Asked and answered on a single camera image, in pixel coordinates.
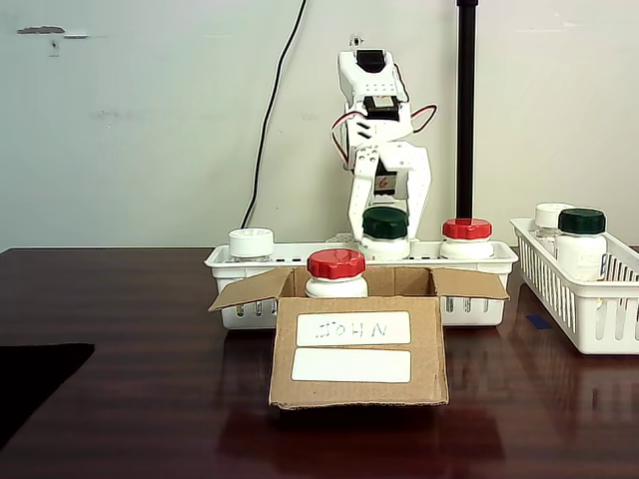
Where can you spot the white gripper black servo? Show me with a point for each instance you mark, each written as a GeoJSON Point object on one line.
{"type": "Point", "coordinates": [385, 183]}

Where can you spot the green-capped bottle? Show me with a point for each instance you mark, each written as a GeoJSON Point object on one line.
{"type": "Point", "coordinates": [581, 220]}
{"type": "Point", "coordinates": [384, 222]}

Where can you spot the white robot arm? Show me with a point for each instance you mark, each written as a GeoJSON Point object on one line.
{"type": "Point", "coordinates": [369, 80]}

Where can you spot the white-capped bottle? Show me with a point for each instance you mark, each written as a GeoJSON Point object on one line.
{"type": "Point", "coordinates": [546, 214]}
{"type": "Point", "coordinates": [251, 243]}

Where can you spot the white plastic basket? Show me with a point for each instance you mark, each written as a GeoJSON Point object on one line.
{"type": "Point", "coordinates": [494, 319]}
{"type": "Point", "coordinates": [599, 349]}

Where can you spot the cardboard box with white labels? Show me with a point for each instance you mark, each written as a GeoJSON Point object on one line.
{"type": "Point", "coordinates": [349, 394]}

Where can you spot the black vertical pole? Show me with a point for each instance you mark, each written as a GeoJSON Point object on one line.
{"type": "Point", "coordinates": [466, 100]}

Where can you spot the blue tape strip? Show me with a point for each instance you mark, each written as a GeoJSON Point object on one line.
{"type": "Point", "coordinates": [538, 322]}

